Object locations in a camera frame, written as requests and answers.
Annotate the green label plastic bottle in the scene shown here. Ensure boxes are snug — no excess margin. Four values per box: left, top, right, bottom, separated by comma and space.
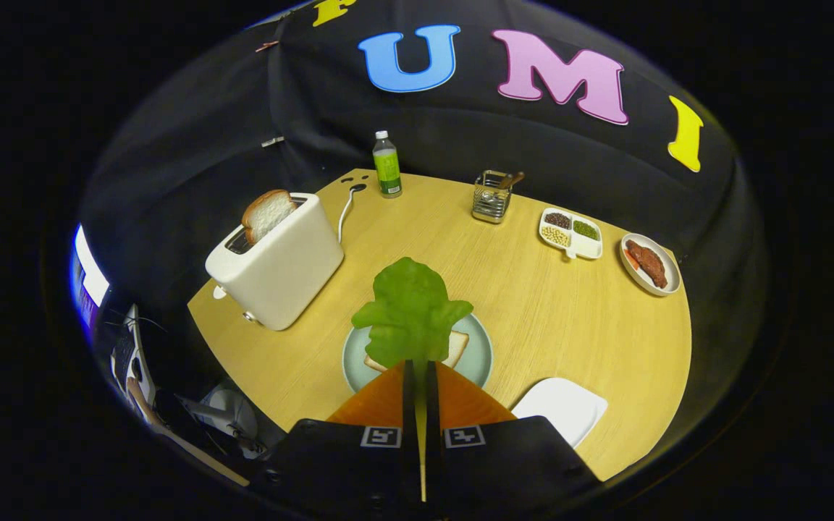
373, 130, 403, 199

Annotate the white toaster cable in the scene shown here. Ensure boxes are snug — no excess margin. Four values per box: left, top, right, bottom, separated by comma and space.
336, 183, 367, 245

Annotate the pale green round plate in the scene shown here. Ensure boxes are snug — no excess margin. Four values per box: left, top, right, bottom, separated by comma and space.
342, 313, 494, 395

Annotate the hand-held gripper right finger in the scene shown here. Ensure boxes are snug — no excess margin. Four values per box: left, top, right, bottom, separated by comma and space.
424, 360, 601, 521

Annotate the white bread slice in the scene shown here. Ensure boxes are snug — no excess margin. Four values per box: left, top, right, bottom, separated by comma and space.
363, 329, 470, 373

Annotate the white divided dish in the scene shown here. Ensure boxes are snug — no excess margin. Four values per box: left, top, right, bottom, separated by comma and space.
539, 208, 604, 261

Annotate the white round device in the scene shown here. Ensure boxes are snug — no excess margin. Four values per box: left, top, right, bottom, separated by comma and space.
196, 387, 266, 460

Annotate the white toaster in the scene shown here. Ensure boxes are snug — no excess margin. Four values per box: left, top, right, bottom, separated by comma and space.
205, 192, 345, 332

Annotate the toasted bread slice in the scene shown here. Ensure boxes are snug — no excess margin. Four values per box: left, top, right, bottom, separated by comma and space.
242, 190, 299, 245

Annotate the metal wire utensil holder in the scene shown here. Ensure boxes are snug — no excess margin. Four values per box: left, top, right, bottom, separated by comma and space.
471, 170, 513, 224

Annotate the green lettuce leaf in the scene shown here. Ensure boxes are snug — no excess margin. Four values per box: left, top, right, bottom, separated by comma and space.
351, 257, 474, 370

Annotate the lit screen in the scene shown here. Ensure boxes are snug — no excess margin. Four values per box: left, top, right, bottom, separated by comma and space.
69, 224, 110, 341

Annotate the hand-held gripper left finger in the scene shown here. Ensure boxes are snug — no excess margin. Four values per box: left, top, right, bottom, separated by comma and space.
254, 360, 421, 521

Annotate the white square plate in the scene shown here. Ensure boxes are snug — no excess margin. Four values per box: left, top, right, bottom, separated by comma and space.
511, 377, 609, 449

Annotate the white round plate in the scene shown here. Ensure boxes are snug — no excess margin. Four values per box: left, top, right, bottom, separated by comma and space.
619, 232, 681, 297

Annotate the brown meat slice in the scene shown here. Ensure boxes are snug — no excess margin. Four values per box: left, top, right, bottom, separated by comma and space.
625, 240, 668, 289

